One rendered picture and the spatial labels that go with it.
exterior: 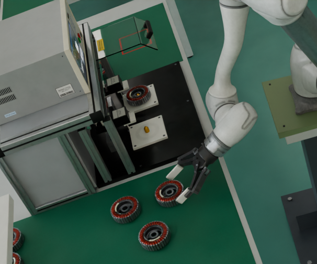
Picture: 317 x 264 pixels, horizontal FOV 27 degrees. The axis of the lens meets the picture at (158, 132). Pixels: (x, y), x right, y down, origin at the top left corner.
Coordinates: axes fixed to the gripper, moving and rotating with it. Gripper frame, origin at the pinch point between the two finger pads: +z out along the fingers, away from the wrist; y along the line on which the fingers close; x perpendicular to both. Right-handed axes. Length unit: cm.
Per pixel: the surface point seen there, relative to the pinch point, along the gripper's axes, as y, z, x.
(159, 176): -13.2, 5.2, 0.8
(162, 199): 3.0, 5.0, -3.3
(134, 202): -1.2, 13.9, -8.5
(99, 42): -73, -10, -27
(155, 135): -33.6, -0.7, 0.6
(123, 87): -60, -2, -11
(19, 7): -212, 41, -20
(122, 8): -156, -9, 9
